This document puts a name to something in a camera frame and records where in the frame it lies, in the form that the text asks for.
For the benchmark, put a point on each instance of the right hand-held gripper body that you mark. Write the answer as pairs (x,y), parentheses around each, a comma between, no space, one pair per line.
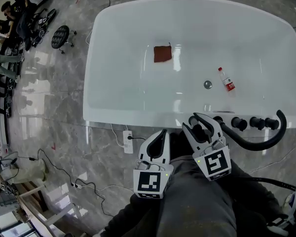
(215,164)

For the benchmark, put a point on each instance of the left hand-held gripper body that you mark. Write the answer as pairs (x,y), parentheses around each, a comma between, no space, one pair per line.
(149,181)

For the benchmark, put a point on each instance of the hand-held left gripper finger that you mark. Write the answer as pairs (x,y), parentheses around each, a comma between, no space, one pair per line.
(144,149)
(166,154)

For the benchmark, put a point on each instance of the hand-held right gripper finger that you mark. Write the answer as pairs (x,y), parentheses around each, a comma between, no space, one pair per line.
(190,142)
(217,130)

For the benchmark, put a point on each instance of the person's left forearm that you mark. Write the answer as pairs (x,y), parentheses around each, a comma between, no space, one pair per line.
(128,218)

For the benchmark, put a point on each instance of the person's right forearm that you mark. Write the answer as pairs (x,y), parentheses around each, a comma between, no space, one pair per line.
(256,199)

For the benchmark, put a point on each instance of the white bathtub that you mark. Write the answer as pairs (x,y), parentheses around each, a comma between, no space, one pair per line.
(128,58)

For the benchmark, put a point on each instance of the black faucet knob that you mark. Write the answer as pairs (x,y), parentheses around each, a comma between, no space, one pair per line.
(257,123)
(238,124)
(271,123)

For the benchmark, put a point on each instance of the black curved faucet spout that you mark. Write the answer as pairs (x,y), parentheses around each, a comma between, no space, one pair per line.
(254,146)

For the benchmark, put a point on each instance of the person's own body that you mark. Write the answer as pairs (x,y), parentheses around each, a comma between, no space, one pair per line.
(199,201)

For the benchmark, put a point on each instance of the clear plastic bottle red label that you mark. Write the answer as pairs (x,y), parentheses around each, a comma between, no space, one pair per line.
(227,81)

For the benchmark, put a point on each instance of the small white power strip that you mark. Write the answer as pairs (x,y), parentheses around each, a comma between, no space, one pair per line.
(77,185)

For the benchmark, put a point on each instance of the red cloth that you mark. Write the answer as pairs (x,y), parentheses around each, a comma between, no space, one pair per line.
(162,54)

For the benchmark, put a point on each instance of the light wooden table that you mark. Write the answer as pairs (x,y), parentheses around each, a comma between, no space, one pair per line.
(47,213)

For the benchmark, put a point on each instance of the black round rolling stool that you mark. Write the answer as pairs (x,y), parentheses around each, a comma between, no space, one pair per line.
(60,36)

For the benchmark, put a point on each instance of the black gear pile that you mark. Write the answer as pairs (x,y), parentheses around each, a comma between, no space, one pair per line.
(45,18)

